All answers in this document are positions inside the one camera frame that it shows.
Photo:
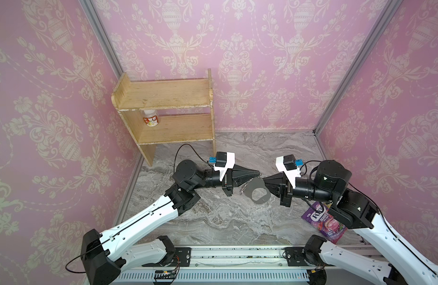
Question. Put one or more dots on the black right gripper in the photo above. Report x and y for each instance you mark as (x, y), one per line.
(285, 191)

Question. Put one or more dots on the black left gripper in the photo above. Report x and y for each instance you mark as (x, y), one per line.
(233, 175)

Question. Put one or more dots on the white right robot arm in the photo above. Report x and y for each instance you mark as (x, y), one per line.
(404, 264)

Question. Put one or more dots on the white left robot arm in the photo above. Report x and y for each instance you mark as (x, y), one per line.
(147, 221)

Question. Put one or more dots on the purple candy bag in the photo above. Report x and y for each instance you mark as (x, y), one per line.
(317, 216)

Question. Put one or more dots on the wooden two-tier shelf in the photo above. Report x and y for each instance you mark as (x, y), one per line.
(185, 111)

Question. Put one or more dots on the small bottle red label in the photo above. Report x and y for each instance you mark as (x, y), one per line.
(151, 117)

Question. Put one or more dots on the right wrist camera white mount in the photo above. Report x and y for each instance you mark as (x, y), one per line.
(290, 166)

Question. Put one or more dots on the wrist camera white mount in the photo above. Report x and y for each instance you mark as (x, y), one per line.
(290, 166)
(222, 162)

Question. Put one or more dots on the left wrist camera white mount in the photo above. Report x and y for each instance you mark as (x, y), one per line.
(222, 162)

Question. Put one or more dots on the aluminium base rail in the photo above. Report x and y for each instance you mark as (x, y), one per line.
(246, 264)

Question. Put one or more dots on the aluminium corner wall profile right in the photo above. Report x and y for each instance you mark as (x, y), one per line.
(383, 20)

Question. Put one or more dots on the aluminium corner wall profile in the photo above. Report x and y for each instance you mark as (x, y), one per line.
(383, 20)
(103, 38)

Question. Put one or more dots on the aluminium corner wall profile left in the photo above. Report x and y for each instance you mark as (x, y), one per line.
(103, 38)

